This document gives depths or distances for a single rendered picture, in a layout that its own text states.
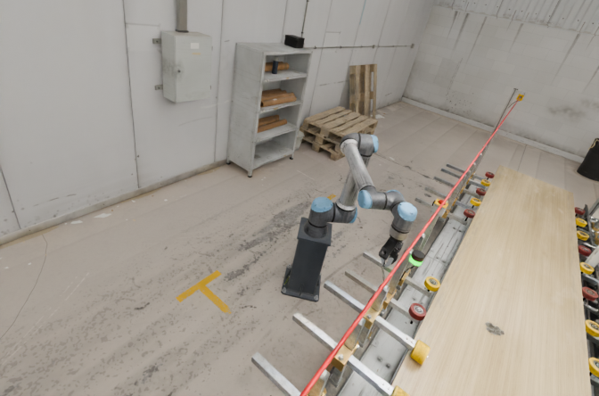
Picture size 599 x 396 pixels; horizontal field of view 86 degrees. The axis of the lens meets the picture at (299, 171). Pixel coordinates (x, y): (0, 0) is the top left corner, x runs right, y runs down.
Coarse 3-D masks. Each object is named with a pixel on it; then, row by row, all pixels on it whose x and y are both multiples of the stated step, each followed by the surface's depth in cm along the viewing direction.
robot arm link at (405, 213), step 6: (402, 204) 152; (408, 204) 153; (396, 210) 154; (402, 210) 149; (408, 210) 149; (414, 210) 150; (396, 216) 153; (402, 216) 150; (408, 216) 148; (414, 216) 149; (396, 222) 153; (402, 222) 151; (408, 222) 150; (396, 228) 154; (402, 228) 152; (408, 228) 152
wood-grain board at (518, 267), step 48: (528, 192) 306; (480, 240) 223; (528, 240) 233; (576, 240) 245; (480, 288) 182; (528, 288) 189; (576, 288) 196; (432, 336) 149; (480, 336) 153; (528, 336) 158; (576, 336) 164; (432, 384) 129; (480, 384) 133; (528, 384) 136; (576, 384) 140
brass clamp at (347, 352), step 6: (342, 348) 128; (348, 348) 129; (354, 348) 129; (336, 354) 126; (342, 354) 126; (348, 354) 127; (336, 360) 125; (342, 360) 124; (336, 366) 126; (342, 366) 123
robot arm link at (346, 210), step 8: (360, 136) 203; (368, 136) 205; (376, 136) 207; (360, 144) 203; (368, 144) 204; (376, 144) 205; (360, 152) 208; (368, 152) 207; (368, 160) 212; (352, 176) 219; (344, 184) 229; (352, 184) 221; (344, 192) 228; (352, 192) 225; (336, 200) 239; (344, 200) 230; (352, 200) 229; (336, 208) 235; (344, 208) 232; (352, 208) 233; (336, 216) 234; (344, 216) 235; (352, 216) 236
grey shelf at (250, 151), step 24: (240, 48) 355; (264, 48) 354; (288, 48) 383; (240, 72) 366; (264, 72) 382; (288, 72) 404; (240, 96) 377; (240, 120) 390; (288, 120) 459; (240, 144) 403; (264, 144) 470; (288, 144) 473
